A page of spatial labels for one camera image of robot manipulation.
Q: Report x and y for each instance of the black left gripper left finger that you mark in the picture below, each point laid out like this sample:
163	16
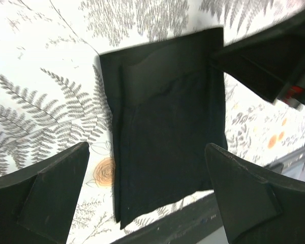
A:
37	203

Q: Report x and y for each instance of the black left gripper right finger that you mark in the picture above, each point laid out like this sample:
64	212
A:
256	204

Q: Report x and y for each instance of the black underwear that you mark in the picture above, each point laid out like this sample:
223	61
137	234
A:
167	103

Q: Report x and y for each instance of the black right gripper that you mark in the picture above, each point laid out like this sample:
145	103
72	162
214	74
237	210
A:
271	63

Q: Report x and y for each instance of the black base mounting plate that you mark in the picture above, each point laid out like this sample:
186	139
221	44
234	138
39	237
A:
198	220

